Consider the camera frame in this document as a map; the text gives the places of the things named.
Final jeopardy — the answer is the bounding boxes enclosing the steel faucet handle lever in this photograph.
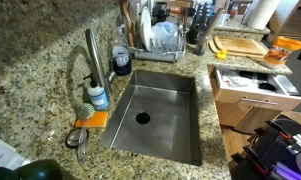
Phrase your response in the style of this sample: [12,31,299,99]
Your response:
[104,60,118,86]

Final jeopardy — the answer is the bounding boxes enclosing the metal dish rack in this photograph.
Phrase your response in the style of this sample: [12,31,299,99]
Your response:
[128,18,188,63]

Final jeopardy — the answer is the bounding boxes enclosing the stainless steel sink basin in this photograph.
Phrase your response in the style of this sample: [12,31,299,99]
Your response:
[98,69,203,167]

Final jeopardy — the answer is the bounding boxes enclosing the clear plastic container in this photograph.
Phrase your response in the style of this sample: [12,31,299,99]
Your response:
[152,21,180,51]

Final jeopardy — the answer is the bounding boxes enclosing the orange sponge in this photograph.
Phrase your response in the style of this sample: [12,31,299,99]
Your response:
[74,110,109,129]

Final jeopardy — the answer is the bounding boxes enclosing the white plate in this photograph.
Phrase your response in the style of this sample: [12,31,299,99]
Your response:
[139,5,154,52]

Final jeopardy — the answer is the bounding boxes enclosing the brown wooden board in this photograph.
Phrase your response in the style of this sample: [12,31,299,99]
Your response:
[120,0,137,48]

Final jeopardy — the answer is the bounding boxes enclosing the grey metal cylinder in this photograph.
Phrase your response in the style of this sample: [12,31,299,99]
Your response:
[193,8,226,57]

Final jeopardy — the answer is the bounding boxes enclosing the black cup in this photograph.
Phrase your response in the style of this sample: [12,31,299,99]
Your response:
[152,1,171,24]

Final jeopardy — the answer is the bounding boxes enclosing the yellow rubber duck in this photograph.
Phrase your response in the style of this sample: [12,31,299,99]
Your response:
[215,49,228,61]

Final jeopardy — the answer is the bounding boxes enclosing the black knife block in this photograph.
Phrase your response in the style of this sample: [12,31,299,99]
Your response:
[186,1,213,45]

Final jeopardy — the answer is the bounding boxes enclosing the white paper packet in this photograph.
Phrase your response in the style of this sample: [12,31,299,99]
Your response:
[219,69,258,90]

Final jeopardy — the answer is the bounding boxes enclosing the light wooden cabinet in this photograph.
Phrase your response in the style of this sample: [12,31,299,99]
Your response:
[214,101,285,134]

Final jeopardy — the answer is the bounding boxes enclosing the light wooden cutting board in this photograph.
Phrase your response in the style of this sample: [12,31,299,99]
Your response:
[208,35,270,60]

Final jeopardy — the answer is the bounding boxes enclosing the light wooden drawer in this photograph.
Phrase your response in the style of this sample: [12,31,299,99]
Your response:
[208,64,301,113]

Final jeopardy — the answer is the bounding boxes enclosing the black small pouch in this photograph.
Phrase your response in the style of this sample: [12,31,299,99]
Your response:
[258,81,277,92]

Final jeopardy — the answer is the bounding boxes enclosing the plastic jar orange lid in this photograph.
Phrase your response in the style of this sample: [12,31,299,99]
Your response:
[263,35,301,69]

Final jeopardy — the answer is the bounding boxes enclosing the white paper towel roll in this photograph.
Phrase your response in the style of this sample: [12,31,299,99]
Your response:
[246,0,282,30]

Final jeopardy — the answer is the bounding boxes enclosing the dark green rounded object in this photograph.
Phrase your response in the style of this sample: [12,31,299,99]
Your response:
[0,159,78,180]

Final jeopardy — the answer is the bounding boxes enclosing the grey flat tray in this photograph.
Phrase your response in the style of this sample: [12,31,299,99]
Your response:
[274,74,301,97]

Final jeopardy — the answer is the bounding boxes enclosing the white paper sheet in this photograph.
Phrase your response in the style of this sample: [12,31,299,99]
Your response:
[0,133,26,171]

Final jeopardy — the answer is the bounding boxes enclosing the green dish brush clear handle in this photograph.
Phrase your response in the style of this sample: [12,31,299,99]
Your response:
[76,102,96,165]

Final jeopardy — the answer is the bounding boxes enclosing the metal drawer handle bar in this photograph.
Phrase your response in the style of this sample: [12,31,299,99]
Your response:
[239,96,279,107]

